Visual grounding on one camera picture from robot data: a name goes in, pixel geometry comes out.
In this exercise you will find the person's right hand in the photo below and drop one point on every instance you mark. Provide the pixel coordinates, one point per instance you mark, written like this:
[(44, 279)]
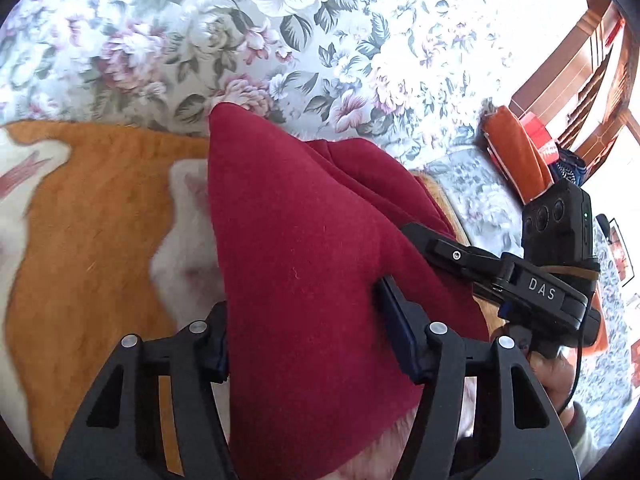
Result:
[(557, 377)]

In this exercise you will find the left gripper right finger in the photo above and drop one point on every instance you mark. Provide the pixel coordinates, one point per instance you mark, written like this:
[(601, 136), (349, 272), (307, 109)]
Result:
[(482, 414)]

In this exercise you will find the wooden chair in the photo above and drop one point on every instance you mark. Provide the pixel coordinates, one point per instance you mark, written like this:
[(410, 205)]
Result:
[(598, 64)]

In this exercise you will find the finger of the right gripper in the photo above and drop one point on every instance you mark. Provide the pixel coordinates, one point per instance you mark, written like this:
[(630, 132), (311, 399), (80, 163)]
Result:
[(473, 264)]

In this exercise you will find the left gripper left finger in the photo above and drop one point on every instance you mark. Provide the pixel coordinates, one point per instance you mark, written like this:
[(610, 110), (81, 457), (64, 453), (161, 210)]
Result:
[(116, 432)]

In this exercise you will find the floral bed quilt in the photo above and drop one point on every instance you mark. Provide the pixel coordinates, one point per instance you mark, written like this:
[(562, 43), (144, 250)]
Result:
[(413, 76)]

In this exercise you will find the orange folded cloth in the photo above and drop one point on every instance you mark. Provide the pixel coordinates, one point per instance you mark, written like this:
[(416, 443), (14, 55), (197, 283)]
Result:
[(516, 155)]

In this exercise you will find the red packet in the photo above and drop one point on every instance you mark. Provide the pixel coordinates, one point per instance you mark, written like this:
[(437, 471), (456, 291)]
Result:
[(541, 138)]

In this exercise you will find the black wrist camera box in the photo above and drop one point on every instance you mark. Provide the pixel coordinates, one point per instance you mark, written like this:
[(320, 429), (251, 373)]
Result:
[(557, 234)]

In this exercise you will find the dark blue patterned cloth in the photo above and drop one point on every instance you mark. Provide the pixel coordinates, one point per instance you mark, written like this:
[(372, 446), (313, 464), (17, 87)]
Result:
[(570, 167)]

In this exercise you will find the fleece flower blanket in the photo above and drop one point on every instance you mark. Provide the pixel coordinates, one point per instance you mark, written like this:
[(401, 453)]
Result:
[(120, 238)]

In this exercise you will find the dark red sweater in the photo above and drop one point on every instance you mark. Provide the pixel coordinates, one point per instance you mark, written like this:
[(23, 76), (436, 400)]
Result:
[(303, 232)]

